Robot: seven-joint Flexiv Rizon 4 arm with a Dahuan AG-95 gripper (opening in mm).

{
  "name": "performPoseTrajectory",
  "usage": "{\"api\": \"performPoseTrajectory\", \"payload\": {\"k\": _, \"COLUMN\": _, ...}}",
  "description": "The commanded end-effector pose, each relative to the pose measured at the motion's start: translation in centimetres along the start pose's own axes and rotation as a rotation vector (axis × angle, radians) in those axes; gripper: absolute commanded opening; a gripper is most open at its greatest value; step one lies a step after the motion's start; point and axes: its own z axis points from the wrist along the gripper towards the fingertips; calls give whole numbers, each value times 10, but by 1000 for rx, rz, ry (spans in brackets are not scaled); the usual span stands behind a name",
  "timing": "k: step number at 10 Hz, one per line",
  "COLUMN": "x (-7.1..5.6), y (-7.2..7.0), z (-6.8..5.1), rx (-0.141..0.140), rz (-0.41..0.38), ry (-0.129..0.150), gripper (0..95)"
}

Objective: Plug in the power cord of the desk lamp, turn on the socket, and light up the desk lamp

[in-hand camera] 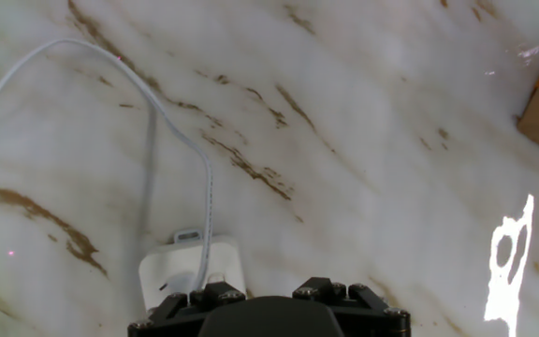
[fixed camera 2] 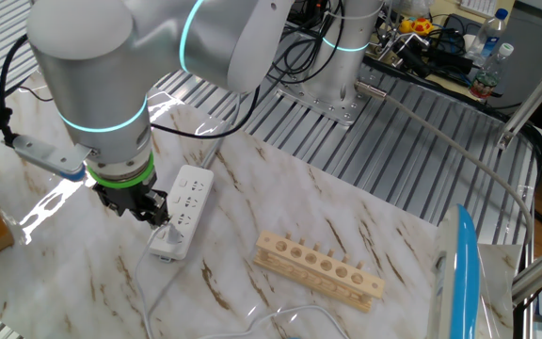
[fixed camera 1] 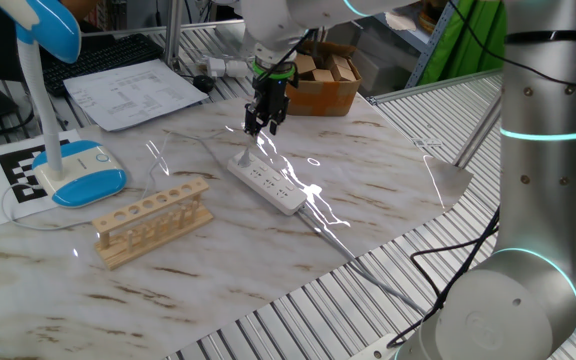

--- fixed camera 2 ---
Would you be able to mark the wooden test tube rack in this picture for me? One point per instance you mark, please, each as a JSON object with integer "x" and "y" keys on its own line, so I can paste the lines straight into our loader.
{"x": 318, "y": 266}

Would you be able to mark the green labelled water bottle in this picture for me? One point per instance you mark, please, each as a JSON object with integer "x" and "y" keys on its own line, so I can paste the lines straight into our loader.
{"x": 487, "y": 75}

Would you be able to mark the blue white desk lamp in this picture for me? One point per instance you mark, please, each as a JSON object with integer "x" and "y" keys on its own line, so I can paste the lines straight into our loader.
{"x": 464, "y": 282}

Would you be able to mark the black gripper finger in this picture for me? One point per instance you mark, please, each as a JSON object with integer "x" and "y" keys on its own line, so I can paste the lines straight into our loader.
{"x": 160, "y": 212}
{"x": 145, "y": 214}

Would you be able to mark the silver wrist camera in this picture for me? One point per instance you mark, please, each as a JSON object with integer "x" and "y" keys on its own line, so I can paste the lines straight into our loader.
{"x": 50, "y": 157}

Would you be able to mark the yellow red toy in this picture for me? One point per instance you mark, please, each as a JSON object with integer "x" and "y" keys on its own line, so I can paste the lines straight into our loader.
{"x": 417, "y": 27}

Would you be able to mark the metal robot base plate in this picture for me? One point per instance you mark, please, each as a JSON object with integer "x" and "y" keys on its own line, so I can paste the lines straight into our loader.
{"x": 341, "y": 110}

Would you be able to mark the white power strip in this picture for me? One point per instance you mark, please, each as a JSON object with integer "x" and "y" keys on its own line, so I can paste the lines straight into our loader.
{"x": 196, "y": 202}

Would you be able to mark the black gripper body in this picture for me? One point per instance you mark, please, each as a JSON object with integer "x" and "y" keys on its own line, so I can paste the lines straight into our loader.
{"x": 125, "y": 198}

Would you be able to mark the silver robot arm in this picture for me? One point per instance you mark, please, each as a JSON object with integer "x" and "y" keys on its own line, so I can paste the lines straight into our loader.
{"x": 101, "y": 80}

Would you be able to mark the blue capped water bottle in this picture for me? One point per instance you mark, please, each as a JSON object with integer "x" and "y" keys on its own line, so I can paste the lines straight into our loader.
{"x": 487, "y": 37}

